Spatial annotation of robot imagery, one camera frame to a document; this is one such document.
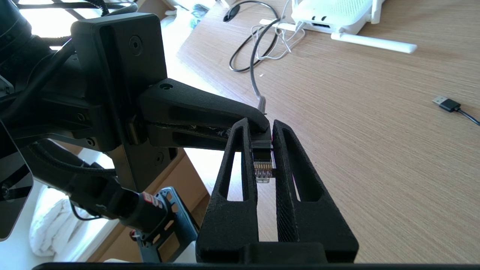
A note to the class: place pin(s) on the grey slotted metal bracket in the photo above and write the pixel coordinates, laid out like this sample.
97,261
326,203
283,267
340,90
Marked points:
176,225

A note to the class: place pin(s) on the patterned floor rug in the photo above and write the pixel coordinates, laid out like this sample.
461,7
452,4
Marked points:
198,13

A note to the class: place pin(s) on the white crumpled cloth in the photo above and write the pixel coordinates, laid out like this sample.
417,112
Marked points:
56,225

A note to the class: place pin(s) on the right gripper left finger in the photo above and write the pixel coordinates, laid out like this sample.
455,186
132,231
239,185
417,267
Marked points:
228,225

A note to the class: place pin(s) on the white wifi router with antennas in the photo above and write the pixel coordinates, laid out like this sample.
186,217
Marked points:
330,15

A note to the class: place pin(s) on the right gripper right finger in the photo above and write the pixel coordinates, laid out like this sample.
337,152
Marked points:
315,225

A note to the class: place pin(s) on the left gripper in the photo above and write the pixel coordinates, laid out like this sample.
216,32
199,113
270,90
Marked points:
120,75

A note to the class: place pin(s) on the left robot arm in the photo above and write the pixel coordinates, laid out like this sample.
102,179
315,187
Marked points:
22,56

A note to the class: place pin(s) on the black oval desk grommet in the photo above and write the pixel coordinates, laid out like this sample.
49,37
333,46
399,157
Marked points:
231,13

